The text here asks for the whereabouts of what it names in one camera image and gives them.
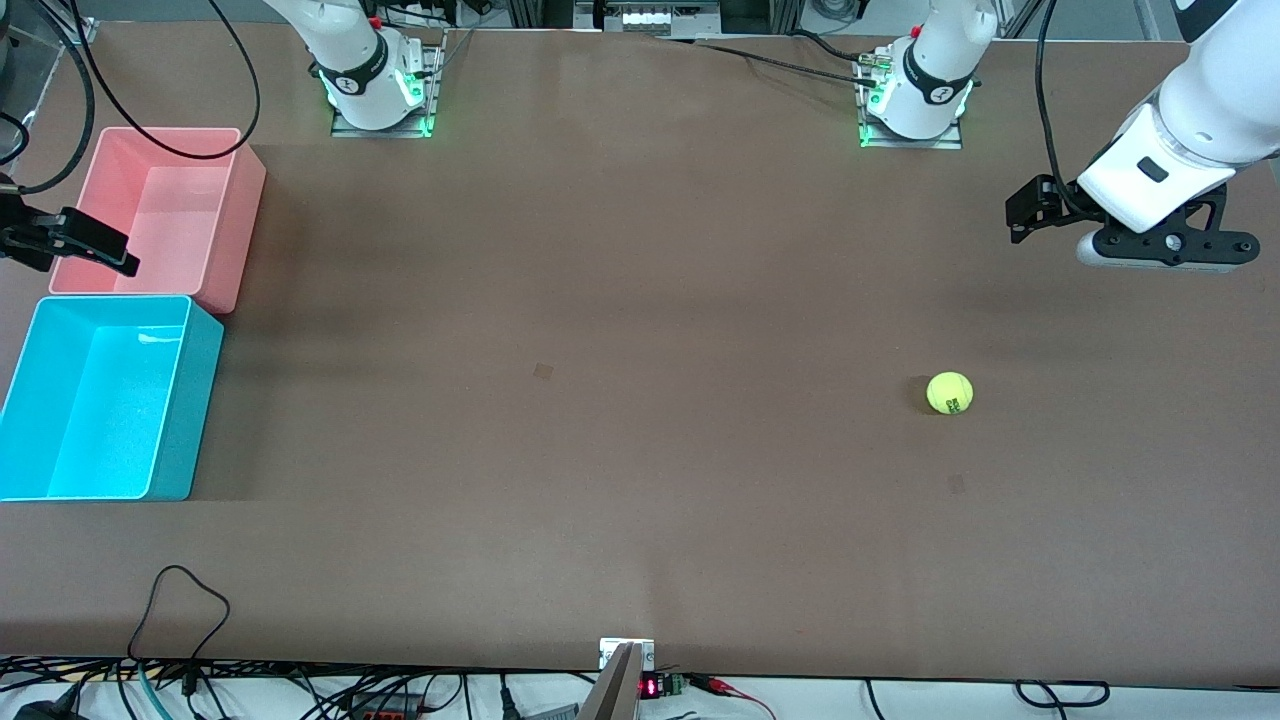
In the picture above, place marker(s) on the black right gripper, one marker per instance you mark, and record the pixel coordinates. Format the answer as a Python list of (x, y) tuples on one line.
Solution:
[(40, 236)]

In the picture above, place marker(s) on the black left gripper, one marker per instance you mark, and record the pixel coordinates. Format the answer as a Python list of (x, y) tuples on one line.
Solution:
[(1043, 205)]

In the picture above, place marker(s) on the yellow tennis ball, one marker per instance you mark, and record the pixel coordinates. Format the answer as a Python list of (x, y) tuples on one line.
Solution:
[(949, 392)]

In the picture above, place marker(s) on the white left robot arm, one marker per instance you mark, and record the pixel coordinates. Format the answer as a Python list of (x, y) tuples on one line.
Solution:
[(1190, 110)]

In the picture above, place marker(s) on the pink plastic bin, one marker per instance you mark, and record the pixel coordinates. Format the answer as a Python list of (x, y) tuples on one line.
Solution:
[(160, 215)]

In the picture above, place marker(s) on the blue plastic bin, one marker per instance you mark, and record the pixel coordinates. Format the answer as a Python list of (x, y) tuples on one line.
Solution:
[(100, 400)]

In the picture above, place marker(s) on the red clip lead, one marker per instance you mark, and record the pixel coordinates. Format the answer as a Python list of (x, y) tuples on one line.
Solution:
[(730, 690)]

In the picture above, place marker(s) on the red digit display module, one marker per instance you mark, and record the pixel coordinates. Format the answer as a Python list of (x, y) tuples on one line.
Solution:
[(662, 686)]

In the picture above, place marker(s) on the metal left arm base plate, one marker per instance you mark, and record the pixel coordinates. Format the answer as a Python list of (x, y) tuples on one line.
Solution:
[(955, 135)]

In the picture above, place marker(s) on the metal table corner bracket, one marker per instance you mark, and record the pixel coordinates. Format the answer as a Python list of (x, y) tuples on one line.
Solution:
[(78, 32)]

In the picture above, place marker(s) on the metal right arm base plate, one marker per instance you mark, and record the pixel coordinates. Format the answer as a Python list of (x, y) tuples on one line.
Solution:
[(432, 100)]

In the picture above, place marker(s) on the white device on frame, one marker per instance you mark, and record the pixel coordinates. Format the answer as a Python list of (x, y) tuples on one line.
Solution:
[(650, 17)]

